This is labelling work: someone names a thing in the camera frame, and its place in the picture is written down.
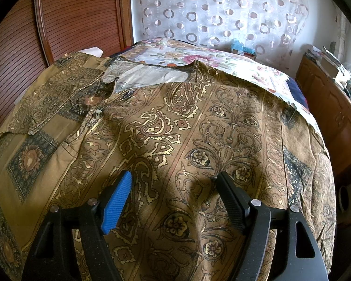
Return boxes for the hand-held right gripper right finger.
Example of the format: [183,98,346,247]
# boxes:
[216,171,330,281]

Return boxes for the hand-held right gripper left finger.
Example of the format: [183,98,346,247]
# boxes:
[22,170,133,281]

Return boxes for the brown paisley patterned shirt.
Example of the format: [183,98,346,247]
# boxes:
[0,51,337,281]

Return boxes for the dark round object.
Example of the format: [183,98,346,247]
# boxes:
[338,184,351,211]

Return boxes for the wooden headboard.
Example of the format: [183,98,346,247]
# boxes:
[0,0,135,144]

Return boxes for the navy blue blanket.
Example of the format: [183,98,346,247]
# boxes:
[287,78,311,107]

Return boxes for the wooden cabinet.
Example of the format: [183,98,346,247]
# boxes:
[295,51,351,179]

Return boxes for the teal toy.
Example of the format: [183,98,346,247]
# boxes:
[230,39,256,59]

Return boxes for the floral bedsheet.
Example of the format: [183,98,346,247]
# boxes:
[108,38,319,132]

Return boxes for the pile of papers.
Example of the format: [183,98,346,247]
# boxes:
[306,42,351,106]

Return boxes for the white circle-patterned curtain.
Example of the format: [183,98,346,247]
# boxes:
[130,0,311,62]

